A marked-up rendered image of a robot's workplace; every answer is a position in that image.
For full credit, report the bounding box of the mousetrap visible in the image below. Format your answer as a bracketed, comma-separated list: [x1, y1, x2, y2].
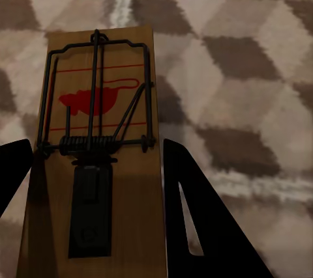
[16, 25, 168, 278]

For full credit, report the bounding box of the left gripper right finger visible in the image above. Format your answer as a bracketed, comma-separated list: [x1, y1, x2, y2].
[163, 139, 273, 278]

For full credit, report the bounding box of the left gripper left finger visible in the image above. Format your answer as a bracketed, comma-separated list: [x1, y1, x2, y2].
[0, 139, 34, 217]

